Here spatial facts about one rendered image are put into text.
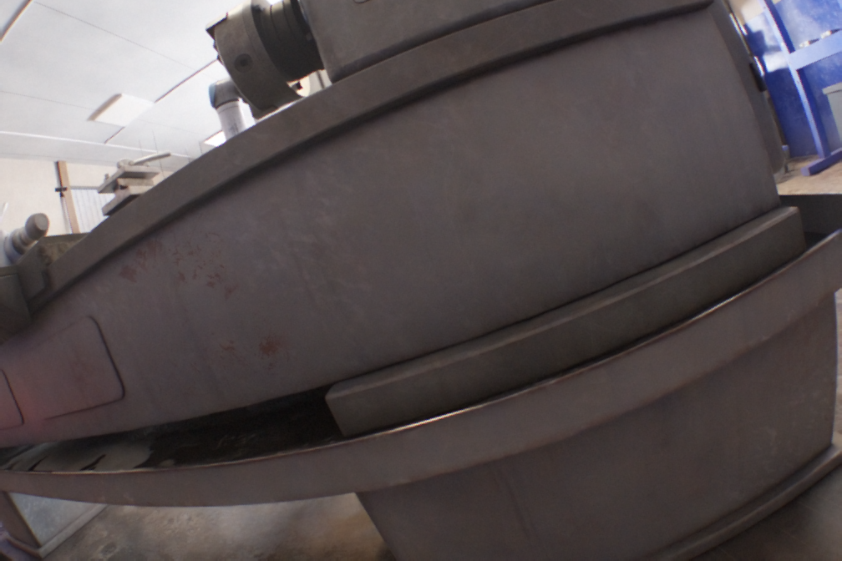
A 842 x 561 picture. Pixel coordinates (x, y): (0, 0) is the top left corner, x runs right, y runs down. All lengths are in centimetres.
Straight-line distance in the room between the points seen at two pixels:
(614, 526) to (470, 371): 33
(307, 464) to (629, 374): 32
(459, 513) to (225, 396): 39
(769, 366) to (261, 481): 65
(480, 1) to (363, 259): 37
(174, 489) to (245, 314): 27
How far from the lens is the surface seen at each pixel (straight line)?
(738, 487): 73
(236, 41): 81
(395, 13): 57
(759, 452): 71
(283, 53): 82
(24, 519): 201
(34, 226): 147
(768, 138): 74
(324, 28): 59
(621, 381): 38
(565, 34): 52
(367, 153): 51
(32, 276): 95
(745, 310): 43
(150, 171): 142
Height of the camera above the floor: 63
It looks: 2 degrees down
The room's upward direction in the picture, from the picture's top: 21 degrees counter-clockwise
